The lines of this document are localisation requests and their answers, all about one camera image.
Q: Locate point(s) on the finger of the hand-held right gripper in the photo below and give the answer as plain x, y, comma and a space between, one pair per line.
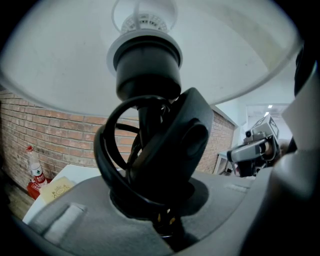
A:
246, 152

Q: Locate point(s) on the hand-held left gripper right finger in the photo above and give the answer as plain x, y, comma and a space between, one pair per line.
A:
300, 190

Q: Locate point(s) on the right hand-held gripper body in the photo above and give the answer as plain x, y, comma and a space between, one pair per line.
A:
268, 130

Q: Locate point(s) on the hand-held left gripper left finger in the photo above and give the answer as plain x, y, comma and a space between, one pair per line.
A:
105, 230

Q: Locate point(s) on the white table lamp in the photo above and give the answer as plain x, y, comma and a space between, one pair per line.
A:
147, 72

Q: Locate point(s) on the white square table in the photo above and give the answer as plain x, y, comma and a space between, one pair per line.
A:
80, 171

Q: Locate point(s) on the white side table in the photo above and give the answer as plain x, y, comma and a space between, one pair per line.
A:
222, 162

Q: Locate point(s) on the beige book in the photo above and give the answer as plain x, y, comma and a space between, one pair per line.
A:
56, 190

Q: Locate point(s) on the person's black shirt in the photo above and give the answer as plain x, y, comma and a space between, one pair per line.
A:
303, 70

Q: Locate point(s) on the red fire equipment box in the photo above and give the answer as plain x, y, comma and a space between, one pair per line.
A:
33, 188

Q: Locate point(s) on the clear plastic bottle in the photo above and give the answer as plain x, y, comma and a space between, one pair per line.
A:
36, 167

